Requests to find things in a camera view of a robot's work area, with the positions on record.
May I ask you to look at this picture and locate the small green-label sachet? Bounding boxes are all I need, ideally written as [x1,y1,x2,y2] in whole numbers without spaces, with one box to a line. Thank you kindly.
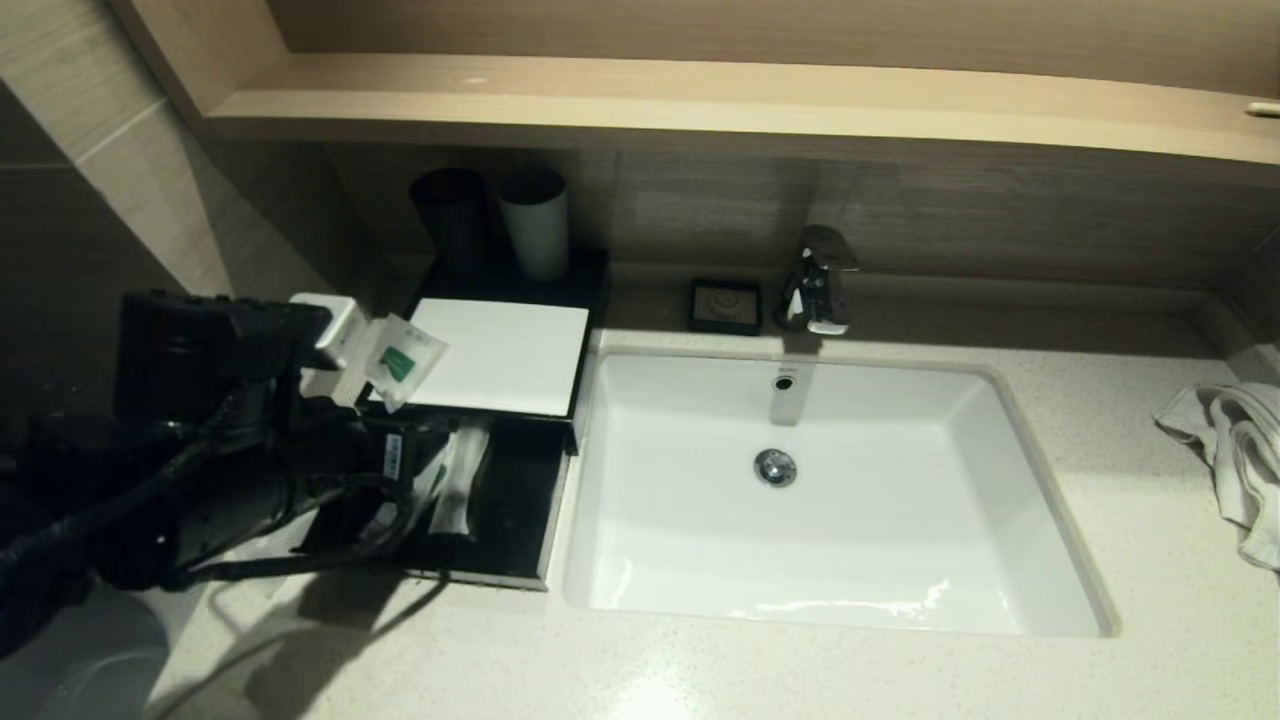
[364,313,450,413]

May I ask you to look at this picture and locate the black glossy tray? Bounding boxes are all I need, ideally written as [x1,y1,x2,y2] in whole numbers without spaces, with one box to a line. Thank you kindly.
[300,408,573,591]

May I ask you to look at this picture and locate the black cup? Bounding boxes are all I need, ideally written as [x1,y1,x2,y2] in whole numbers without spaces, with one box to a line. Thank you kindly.
[408,168,491,276]

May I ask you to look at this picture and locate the white glossy tray surface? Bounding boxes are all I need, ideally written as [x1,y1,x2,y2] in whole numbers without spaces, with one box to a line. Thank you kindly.
[400,298,591,417]

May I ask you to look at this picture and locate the black amenity tray box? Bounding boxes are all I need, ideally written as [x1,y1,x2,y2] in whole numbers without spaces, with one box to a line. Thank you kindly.
[355,240,609,453]

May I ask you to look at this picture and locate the pale grey cup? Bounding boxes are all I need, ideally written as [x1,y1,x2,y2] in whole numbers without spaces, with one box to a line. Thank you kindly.
[497,168,571,284]

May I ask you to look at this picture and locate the grey round bin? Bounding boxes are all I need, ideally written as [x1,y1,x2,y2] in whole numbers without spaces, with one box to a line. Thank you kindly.
[0,600,171,720]

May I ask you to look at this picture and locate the black square soap dish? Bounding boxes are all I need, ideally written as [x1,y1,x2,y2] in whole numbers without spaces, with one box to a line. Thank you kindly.
[687,278,763,336]

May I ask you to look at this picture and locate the chrome faucet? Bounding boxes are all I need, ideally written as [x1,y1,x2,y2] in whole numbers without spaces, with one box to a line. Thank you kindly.
[775,226,859,336]

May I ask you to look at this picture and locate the white ceramic sink basin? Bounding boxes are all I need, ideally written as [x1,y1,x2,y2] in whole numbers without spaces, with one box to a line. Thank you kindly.
[563,347,1116,638]

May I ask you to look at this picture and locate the light wooden shelf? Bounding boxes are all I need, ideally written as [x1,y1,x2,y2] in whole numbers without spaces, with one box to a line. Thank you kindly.
[200,52,1280,167]

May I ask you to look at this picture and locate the crumpled white towel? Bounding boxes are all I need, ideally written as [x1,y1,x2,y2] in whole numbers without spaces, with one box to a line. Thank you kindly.
[1153,383,1280,571]

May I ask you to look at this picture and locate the white plastic device corner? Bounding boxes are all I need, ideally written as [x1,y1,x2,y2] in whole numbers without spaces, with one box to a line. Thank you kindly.
[288,293,367,407]

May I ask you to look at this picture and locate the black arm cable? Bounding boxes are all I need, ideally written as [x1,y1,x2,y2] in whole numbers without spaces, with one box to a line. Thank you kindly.
[0,440,417,583]

